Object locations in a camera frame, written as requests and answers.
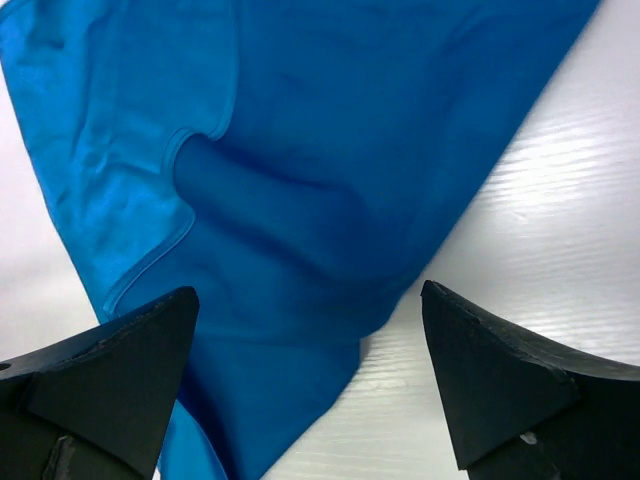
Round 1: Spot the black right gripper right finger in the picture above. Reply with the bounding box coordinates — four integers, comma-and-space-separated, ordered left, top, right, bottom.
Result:
421, 281, 639, 480

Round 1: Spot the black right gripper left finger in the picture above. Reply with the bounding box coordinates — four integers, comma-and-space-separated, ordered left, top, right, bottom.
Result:
1, 287, 199, 480

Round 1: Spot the blue satin napkin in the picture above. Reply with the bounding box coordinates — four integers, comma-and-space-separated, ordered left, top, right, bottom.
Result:
1, 1, 597, 479

